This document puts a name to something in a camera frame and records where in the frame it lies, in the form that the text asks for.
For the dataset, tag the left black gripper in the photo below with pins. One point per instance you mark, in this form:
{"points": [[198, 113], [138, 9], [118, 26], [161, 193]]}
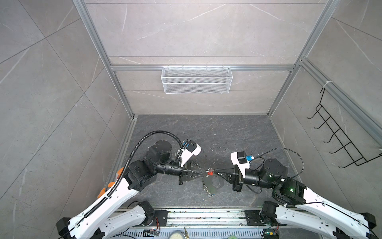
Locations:
{"points": [[187, 172]]}

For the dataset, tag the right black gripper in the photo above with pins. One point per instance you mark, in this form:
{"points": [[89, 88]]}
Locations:
{"points": [[236, 178]]}

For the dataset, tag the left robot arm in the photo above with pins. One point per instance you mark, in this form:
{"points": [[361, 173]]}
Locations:
{"points": [[97, 221]]}

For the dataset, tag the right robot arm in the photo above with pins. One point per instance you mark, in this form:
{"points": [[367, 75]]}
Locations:
{"points": [[297, 205]]}

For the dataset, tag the orange plush shark toy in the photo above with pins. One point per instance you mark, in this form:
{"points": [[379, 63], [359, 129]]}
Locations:
{"points": [[110, 185]]}

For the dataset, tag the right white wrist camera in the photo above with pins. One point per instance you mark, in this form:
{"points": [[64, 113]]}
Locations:
{"points": [[242, 161]]}

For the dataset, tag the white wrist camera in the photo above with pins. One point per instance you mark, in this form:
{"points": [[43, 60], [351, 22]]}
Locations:
{"points": [[190, 149], [242, 161]]}

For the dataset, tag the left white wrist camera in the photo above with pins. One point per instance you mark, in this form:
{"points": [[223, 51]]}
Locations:
{"points": [[190, 149]]}

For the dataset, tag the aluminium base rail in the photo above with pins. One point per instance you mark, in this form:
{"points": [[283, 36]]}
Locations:
{"points": [[228, 223]]}

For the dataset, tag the white wire mesh basket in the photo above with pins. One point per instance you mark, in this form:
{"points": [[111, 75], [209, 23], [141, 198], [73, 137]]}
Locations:
{"points": [[196, 80]]}

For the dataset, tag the black wire hook rack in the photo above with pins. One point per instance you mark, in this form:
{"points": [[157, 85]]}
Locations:
{"points": [[338, 133]]}

